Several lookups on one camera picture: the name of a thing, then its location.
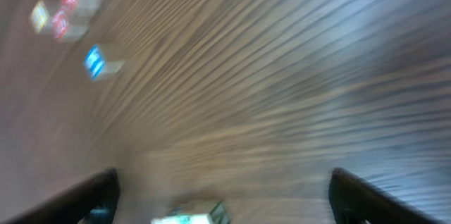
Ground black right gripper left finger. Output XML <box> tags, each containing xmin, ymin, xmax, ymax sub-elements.
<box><xmin>4</xmin><ymin>168</ymin><xmax>121</xmax><ymax>224</ymax></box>

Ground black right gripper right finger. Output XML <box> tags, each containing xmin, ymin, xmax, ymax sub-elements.
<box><xmin>328</xmin><ymin>168</ymin><xmax>439</xmax><ymax>224</ymax></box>

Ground green-edged wooden number block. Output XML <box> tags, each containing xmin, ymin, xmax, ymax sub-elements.
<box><xmin>150</xmin><ymin>200</ymin><xmax>232</xmax><ymax>224</ymax></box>

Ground blue wooden block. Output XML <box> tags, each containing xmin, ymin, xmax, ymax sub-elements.
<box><xmin>83</xmin><ymin>43</ymin><xmax>125</xmax><ymax>81</ymax></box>

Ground red wooden block left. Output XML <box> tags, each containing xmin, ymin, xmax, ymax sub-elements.
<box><xmin>51</xmin><ymin>8</ymin><xmax>89</xmax><ymax>42</ymax></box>

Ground yellow wooden block left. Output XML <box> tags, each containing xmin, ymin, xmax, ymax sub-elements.
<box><xmin>30</xmin><ymin>0</ymin><xmax>59</xmax><ymax>35</ymax></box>

